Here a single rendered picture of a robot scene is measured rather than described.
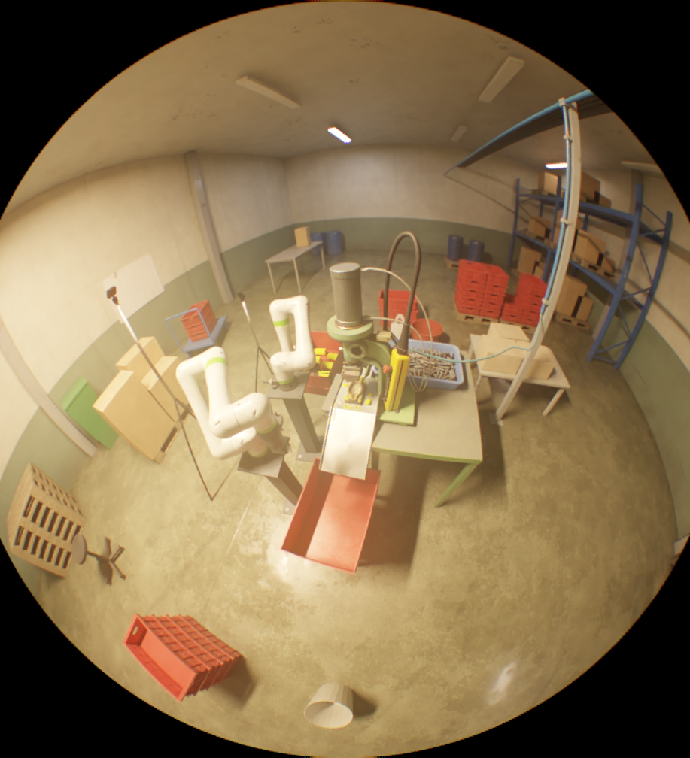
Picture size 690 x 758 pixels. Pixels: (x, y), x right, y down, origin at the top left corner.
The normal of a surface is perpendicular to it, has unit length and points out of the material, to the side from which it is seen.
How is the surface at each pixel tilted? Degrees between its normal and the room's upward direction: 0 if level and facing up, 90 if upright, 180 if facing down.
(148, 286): 90
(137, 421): 90
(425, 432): 0
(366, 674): 0
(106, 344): 90
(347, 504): 0
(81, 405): 94
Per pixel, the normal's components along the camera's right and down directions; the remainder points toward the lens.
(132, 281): 0.96, 0.12
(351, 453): -0.21, -0.28
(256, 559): -0.09, -0.72
